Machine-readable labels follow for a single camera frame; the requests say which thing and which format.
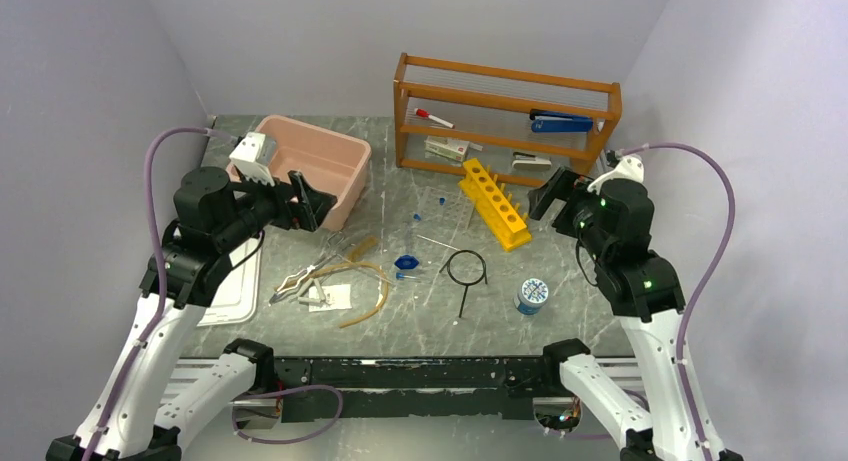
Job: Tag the small white paper packet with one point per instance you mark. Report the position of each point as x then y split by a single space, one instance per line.
336 297

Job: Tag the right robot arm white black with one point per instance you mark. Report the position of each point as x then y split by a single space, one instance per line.
612 223

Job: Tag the orange wooden shelf rack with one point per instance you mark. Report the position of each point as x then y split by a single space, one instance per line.
490 109

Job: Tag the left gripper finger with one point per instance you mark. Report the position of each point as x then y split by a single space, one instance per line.
315 207
300 186

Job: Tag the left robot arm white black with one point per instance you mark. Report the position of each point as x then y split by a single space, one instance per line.
131 420

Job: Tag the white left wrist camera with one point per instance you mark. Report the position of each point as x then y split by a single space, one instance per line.
252 157

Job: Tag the blue white round jar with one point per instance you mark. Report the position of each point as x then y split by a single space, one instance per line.
531 296

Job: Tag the black metal ring stand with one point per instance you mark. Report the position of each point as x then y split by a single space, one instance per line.
465 268

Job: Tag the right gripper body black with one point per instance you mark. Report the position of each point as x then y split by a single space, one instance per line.
579 202

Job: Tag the white plastic bin lid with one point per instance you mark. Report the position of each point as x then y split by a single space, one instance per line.
236 299

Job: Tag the blue plastic clip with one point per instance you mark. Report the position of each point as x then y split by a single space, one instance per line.
406 262

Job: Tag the red white marker pen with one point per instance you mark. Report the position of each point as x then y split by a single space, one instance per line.
433 118

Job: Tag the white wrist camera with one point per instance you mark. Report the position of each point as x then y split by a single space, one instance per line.
252 157
629 167

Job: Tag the white stapler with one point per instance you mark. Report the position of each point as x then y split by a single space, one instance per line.
529 162

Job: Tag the white cardboard box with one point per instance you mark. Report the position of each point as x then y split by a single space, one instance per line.
452 149

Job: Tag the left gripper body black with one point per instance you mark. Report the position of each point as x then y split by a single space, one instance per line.
264 204

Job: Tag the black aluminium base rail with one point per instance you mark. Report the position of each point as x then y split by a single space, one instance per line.
508 386

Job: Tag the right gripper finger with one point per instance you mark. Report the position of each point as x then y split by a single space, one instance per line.
540 199
564 180

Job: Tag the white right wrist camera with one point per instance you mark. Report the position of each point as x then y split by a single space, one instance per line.
629 167

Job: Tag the blue stapler on shelf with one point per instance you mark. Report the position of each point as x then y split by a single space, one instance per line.
545 121

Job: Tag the metal crucible tongs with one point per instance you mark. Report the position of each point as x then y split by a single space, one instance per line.
295 281

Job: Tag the amber rubber tubing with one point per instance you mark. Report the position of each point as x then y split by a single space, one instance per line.
355 260

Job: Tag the clear plastic tube rack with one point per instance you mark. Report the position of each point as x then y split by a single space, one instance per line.
455 213

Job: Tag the glass stirring rod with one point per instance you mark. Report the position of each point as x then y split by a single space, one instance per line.
436 242

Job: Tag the pink plastic bin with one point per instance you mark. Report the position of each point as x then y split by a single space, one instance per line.
330 162

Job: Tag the yellow test tube rack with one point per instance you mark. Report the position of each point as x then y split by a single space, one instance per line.
500 215

